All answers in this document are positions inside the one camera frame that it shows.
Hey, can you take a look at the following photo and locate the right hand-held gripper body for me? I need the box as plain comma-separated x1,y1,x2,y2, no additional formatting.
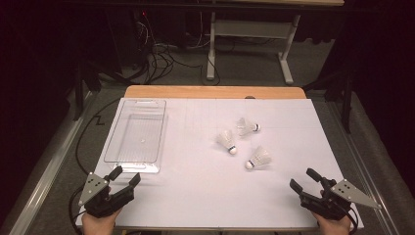
300,177,382,221

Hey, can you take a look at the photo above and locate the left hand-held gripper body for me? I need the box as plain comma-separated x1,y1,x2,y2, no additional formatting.
77,172,136,219

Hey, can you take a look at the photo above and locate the white feather shuttlecock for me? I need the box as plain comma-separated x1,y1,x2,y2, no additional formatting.
236,117,261,137
215,129,238,156
245,145,273,170

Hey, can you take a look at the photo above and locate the clear plastic container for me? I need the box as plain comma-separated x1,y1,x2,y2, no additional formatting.
103,98,169,174

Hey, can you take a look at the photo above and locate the person's left hand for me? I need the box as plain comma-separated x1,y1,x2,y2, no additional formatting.
81,209,123,235

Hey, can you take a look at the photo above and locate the person's right hand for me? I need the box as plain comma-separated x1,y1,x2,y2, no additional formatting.
311,211,355,235

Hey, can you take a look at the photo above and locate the white table sheet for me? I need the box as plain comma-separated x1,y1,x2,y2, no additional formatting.
75,97,365,229

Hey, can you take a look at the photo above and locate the black metal stand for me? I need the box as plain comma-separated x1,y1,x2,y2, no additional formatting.
302,70,355,135
72,58,102,121

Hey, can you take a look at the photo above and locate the wooden table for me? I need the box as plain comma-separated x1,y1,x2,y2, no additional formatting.
123,85,307,100

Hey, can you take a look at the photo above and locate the right hand-held gripper cable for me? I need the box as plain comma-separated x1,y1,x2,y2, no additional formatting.
342,202,359,235

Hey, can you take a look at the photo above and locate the hand-held gripper cable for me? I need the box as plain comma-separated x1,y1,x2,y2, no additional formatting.
342,202,359,235
68,185,87,235

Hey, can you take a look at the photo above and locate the left hand-held gripper cable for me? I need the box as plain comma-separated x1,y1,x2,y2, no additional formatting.
68,185,87,235

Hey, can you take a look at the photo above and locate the black floor cable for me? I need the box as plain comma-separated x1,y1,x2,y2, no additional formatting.
74,97,122,175

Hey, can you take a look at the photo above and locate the aluminium floor rail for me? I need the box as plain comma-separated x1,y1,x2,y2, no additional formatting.
329,101,400,235
8,91,94,235

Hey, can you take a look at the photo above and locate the tangle of black cables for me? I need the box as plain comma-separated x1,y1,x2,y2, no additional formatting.
130,13,221,86

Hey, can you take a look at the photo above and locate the white metal desk frame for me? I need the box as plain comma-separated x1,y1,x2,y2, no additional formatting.
206,11,302,86

